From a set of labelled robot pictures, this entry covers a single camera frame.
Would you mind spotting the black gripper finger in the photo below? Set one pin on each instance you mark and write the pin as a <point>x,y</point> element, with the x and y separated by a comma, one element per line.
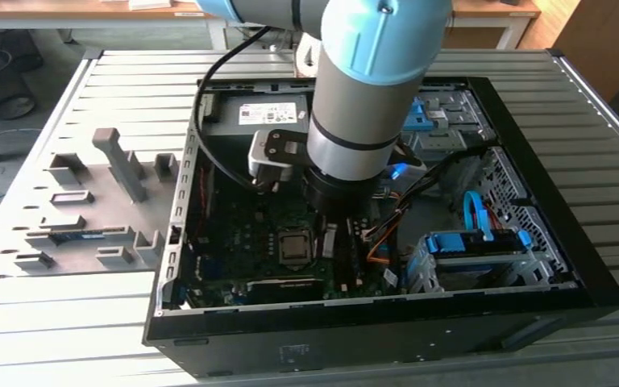
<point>329,242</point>

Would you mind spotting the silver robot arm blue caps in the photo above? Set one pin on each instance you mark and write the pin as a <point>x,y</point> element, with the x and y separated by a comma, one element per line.
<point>373,48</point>

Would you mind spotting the black RAM slot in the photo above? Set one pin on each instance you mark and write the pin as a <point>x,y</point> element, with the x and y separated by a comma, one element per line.
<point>355,262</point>
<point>340,274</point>

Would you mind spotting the black graphics card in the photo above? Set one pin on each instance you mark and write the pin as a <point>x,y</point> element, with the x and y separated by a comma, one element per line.
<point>282,290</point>

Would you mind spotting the green motherboard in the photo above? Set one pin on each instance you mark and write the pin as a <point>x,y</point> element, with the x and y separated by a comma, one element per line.
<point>233,250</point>

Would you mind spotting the blue disk carrier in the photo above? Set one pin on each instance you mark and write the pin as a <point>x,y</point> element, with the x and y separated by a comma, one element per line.
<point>443,244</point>

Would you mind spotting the blue plastic drive latch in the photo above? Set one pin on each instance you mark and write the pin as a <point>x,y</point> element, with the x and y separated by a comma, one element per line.
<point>419,121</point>

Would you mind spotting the grey optical drive cage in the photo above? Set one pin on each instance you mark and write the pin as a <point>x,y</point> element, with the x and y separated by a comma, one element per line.
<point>448,141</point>

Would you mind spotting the black PC case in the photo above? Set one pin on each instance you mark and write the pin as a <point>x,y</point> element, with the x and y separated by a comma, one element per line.
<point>341,342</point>

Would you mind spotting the grey hard disk cage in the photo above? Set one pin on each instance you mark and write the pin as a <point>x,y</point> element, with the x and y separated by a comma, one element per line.
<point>481,262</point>

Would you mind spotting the grey power supply unit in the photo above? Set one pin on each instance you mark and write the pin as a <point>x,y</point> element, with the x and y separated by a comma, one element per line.
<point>222,121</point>

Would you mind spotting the black hard disk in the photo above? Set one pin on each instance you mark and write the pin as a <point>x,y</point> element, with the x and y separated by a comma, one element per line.
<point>503,246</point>

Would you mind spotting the grey parts rack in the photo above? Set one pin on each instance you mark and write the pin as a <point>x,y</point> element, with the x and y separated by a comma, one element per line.
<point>100,217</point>

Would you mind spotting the RAM stick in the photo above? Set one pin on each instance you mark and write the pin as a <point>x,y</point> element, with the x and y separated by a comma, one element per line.
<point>80,235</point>

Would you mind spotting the wooden top desk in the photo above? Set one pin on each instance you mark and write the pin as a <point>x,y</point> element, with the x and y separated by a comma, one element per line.
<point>116,14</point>
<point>492,12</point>

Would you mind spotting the white box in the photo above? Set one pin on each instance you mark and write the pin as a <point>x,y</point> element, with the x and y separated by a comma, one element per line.
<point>150,4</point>

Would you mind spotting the wooden cabinet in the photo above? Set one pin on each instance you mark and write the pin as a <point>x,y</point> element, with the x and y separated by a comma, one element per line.
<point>599,40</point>

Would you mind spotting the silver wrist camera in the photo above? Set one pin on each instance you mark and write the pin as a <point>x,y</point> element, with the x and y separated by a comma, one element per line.
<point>266,153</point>
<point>403,155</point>

